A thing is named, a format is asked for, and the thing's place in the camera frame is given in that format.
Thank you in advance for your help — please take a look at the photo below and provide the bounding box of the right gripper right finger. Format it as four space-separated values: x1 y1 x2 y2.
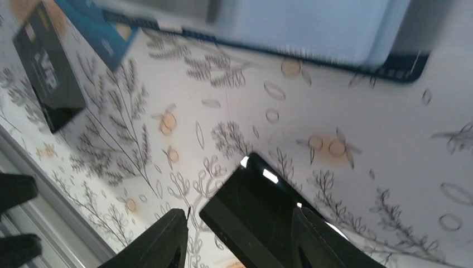
291 207 384 268

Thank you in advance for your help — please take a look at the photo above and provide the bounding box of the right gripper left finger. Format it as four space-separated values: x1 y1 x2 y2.
100 208 189 268

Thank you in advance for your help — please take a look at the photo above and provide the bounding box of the plain black card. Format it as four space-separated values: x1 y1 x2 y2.
200 152 322 267

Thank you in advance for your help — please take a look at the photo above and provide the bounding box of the blue card holder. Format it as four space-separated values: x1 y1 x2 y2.
92 0 431 83

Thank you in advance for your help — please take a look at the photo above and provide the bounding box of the black card with chip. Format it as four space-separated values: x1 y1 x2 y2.
13 1 86 133

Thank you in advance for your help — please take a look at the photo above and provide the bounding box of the blue credit card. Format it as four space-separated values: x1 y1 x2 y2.
55 0 139 71

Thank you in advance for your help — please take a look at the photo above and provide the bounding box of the floral table mat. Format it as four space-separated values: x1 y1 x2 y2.
1 1 472 267

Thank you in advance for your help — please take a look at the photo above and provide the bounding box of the aluminium rail frame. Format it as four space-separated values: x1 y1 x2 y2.
1 127 117 267

